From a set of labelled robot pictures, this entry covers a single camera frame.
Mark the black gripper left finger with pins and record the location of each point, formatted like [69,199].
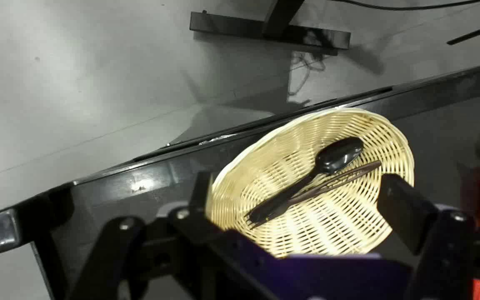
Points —
[200,194]

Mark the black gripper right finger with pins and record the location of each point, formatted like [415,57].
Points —
[404,209]

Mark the black plastic fork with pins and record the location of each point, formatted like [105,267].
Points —
[357,170]

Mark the black plastic spoon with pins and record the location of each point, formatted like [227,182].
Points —
[337,155]

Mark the woven wicker basket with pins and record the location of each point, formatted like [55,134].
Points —
[284,150]

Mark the black stand base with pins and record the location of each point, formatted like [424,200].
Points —
[224,25]

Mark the black stand leg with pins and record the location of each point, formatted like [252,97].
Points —
[474,34]

